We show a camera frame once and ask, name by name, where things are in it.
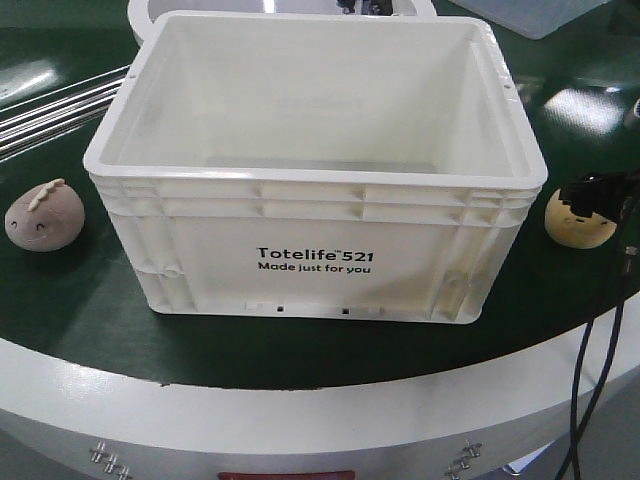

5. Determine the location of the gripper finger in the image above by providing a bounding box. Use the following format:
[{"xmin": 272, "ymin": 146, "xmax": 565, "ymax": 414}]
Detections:
[{"xmin": 559, "ymin": 169, "xmax": 639, "ymax": 221}]

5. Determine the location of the yellow plush ball toy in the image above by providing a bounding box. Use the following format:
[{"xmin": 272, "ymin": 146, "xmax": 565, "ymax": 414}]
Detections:
[{"xmin": 544, "ymin": 189, "xmax": 617, "ymax": 250}]

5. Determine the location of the white plastic Totelife crate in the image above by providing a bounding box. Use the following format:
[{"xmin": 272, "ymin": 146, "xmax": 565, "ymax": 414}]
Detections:
[{"xmin": 84, "ymin": 12, "xmax": 547, "ymax": 324}]

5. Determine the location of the brown plush ball toy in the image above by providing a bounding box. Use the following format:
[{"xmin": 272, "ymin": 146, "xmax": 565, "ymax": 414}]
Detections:
[{"xmin": 5, "ymin": 178, "xmax": 85, "ymax": 252}]

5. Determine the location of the red label plate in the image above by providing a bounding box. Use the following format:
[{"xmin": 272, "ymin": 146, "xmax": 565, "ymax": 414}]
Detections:
[{"xmin": 217, "ymin": 470, "xmax": 356, "ymax": 480}]

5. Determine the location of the black cable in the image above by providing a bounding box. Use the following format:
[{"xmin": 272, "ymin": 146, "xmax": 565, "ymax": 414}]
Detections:
[
  {"xmin": 568, "ymin": 299, "xmax": 626, "ymax": 480},
  {"xmin": 559, "ymin": 199, "xmax": 632, "ymax": 480}
]

